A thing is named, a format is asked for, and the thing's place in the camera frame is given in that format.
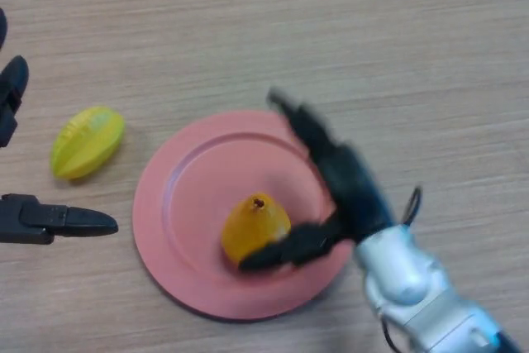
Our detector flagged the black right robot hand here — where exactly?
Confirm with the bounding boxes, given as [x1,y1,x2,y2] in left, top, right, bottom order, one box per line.
[239,87,398,274]

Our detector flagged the yellow pear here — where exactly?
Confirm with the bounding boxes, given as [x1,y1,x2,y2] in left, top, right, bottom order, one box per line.
[221,192,293,267]

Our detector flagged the pink round plate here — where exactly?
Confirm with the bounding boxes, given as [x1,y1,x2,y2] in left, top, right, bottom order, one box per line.
[131,110,355,322]

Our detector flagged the yellow-green starfruit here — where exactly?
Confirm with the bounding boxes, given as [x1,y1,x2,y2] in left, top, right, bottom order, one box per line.
[50,106,126,182]

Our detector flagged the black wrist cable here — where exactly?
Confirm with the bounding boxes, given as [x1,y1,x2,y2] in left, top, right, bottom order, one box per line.
[380,185,423,353]

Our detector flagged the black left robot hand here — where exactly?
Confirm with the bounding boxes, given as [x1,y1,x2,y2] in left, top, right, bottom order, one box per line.
[0,7,120,246]

